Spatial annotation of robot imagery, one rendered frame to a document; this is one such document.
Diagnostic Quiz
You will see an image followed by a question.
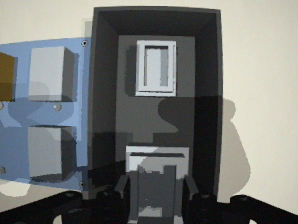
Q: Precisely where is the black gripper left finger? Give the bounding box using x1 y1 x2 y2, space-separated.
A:
0 175 130 224

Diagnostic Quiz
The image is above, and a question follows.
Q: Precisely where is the yellow rectangular block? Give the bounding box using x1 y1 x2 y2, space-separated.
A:
0 52 15 101

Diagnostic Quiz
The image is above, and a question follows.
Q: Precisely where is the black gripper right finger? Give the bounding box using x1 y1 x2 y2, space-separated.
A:
181 176 298 224

